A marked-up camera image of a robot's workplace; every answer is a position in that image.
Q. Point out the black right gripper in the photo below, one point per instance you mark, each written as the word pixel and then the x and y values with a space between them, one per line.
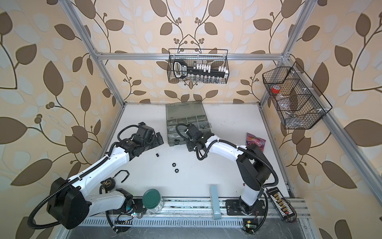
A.
pixel 189 147

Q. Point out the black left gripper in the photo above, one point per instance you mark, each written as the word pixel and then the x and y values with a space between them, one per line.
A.
pixel 155 143

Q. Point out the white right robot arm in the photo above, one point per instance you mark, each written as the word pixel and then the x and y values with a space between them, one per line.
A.
pixel 256 171

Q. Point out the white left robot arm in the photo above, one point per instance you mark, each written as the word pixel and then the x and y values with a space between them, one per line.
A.
pixel 85 194

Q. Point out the pink candy bag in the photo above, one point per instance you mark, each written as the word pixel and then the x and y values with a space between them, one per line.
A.
pixel 252 139

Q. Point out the green lid glass jar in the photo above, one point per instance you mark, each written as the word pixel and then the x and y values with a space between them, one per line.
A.
pixel 152 201

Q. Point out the light blue block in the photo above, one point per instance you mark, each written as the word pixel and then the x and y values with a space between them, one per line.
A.
pixel 215 204

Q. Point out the red cap bottle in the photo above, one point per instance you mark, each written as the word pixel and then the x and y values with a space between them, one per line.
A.
pixel 275 90

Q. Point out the socket set rail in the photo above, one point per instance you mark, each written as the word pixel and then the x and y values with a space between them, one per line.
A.
pixel 181 70

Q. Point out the black wire basket back wall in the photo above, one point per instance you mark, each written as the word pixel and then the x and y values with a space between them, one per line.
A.
pixel 214 57

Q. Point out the black wire basket wall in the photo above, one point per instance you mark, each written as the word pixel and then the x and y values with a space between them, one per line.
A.
pixel 301 104
pixel 214 57

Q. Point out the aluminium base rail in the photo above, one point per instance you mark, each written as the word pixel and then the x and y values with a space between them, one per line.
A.
pixel 188 212

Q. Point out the black wire basket right wall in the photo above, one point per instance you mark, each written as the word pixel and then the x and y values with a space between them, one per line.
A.
pixel 301 104

